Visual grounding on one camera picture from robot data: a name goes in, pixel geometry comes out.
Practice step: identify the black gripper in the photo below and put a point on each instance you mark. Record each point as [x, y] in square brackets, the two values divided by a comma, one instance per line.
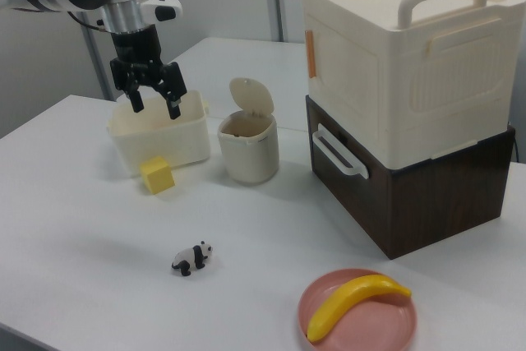
[135, 49]

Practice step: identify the cream lidded trash can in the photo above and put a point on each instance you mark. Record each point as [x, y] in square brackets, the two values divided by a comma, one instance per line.
[248, 149]

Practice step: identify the white open plastic bin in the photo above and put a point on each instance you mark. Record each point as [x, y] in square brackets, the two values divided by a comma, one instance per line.
[164, 141]

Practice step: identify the yellow foam cube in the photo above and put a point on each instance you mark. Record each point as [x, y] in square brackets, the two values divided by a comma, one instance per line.
[158, 176]

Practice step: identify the black and white panda figure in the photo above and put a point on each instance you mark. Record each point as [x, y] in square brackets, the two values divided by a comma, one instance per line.
[191, 258]

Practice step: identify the cream plastic storage box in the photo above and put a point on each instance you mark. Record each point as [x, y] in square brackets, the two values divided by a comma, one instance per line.
[370, 92]

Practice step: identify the yellow plastic banana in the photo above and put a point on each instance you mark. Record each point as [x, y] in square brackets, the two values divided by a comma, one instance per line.
[349, 301]

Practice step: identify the dark brown wooden drawer box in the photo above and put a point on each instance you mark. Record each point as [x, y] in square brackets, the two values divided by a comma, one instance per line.
[431, 211]

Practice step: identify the pink round plate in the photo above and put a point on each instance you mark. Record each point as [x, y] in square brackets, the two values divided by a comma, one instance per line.
[370, 318]

